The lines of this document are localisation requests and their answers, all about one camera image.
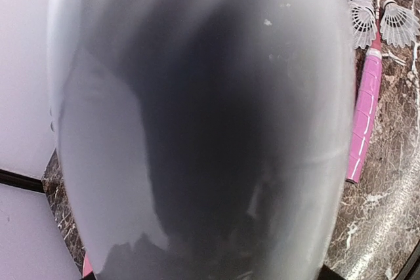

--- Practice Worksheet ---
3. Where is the red racket pink grip lower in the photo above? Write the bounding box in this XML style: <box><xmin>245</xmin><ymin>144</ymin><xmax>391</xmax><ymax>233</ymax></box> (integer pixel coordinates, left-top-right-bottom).
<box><xmin>346</xmin><ymin>0</ymin><xmax>382</xmax><ymax>184</ymax></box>

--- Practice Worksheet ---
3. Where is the white shuttlecock tube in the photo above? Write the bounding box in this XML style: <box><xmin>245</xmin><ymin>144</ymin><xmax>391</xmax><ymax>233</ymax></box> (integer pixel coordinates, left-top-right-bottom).
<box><xmin>47</xmin><ymin>0</ymin><xmax>355</xmax><ymax>279</ymax></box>

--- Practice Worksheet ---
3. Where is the pink racket bag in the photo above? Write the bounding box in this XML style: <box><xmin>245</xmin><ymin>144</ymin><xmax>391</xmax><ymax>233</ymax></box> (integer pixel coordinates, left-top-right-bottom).
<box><xmin>82</xmin><ymin>254</ymin><xmax>96</xmax><ymax>280</ymax></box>

